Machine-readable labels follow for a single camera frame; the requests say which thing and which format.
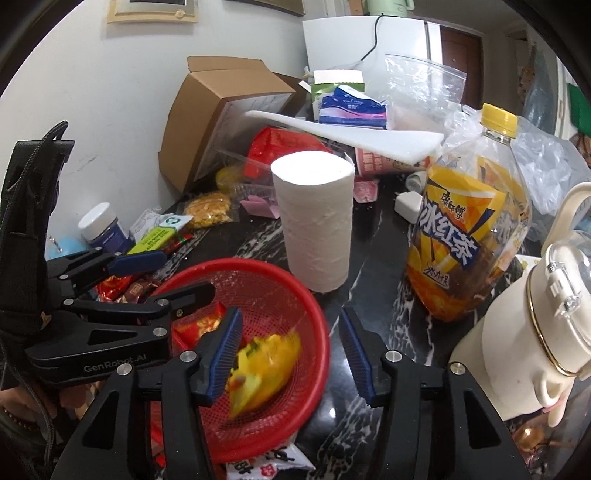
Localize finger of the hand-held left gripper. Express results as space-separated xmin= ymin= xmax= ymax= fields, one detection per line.
xmin=61 ymin=281 xmax=217 ymax=331
xmin=46 ymin=248 xmax=168 ymax=297

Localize brown cardboard box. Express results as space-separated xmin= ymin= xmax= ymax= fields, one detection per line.
xmin=158 ymin=56 xmax=308 ymax=193

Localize black white snack packet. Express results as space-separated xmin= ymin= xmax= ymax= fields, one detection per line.
xmin=225 ymin=436 xmax=317 ymax=480

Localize yellow lumpy object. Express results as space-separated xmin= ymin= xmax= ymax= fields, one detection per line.
xmin=216 ymin=166 xmax=245 ymax=192

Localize person's left hand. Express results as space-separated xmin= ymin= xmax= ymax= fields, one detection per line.
xmin=0 ymin=385 xmax=94 ymax=431

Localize light blue round toy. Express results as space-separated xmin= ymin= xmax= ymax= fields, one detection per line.
xmin=45 ymin=236 xmax=93 ymax=261

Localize pink small packet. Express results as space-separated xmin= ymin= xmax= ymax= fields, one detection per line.
xmin=242 ymin=194 xmax=280 ymax=219
xmin=353 ymin=180 xmax=379 ymax=203

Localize yellow corn snack packet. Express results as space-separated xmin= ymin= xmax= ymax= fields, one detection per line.
xmin=184 ymin=191 xmax=234 ymax=229

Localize white toilet paper roll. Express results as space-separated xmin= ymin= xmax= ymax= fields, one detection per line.
xmin=270 ymin=151 xmax=356 ymax=294

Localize green electric kettle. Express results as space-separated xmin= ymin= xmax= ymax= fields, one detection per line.
xmin=365 ymin=0 xmax=416 ymax=17

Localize green tote bag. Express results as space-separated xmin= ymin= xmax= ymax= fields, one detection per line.
xmin=568 ymin=85 xmax=591 ymax=130

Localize iced tea plastic bottle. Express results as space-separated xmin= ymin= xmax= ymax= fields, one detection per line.
xmin=406 ymin=104 xmax=534 ymax=323

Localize red plastic basket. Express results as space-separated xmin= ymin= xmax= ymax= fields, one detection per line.
xmin=148 ymin=258 xmax=332 ymax=464

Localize wall intercom panel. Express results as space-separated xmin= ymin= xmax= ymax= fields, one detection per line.
xmin=107 ymin=0 xmax=200 ymax=24

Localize brown wooden door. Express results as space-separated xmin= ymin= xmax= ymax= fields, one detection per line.
xmin=438 ymin=25 xmax=483 ymax=109

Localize pink instant noodle cup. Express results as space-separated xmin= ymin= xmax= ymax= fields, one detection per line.
xmin=355 ymin=148 xmax=432 ymax=181

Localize black power cable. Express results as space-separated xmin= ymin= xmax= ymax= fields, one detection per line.
xmin=358 ymin=14 xmax=385 ymax=63

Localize clear plastic container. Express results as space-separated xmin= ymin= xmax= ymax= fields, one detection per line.
xmin=217 ymin=148 xmax=278 ymax=197

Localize clear zip bag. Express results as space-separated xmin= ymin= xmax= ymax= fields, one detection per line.
xmin=384 ymin=53 xmax=474 ymax=132

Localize white foam sheet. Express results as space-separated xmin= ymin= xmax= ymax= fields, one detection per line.
xmin=245 ymin=110 xmax=445 ymax=164

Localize blue jar white lid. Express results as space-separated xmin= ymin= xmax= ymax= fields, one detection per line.
xmin=78 ymin=202 xmax=136 ymax=254

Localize white sachet green logo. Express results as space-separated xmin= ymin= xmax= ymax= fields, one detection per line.
xmin=129 ymin=208 xmax=192 ymax=238

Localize red orange snack packets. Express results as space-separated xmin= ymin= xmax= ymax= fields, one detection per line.
xmin=97 ymin=274 xmax=158 ymax=303

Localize white charger plug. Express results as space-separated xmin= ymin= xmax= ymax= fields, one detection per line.
xmin=394 ymin=191 xmax=426 ymax=223

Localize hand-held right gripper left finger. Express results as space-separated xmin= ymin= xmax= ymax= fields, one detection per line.
xmin=50 ymin=307 xmax=245 ymax=480

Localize large red snack bag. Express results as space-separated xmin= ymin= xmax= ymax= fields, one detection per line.
xmin=243 ymin=128 xmax=333 ymax=181

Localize crumpled clear plastic bag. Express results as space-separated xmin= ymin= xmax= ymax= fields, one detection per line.
xmin=445 ymin=104 xmax=591 ymax=217

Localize white fridge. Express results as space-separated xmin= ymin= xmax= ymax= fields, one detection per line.
xmin=302 ymin=15 xmax=439 ymax=88

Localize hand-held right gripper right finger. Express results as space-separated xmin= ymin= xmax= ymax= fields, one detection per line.
xmin=338 ymin=307 xmax=532 ymax=480

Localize lime green label packet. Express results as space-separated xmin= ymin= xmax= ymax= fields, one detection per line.
xmin=126 ymin=225 xmax=180 ymax=256

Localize green white carton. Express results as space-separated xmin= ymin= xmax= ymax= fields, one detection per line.
xmin=310 ymin=69 xmax=365 ymax=121

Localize blue tissue pack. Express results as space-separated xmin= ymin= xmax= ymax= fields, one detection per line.
xmin=318 ymin=85 xmax=387 ymax=132

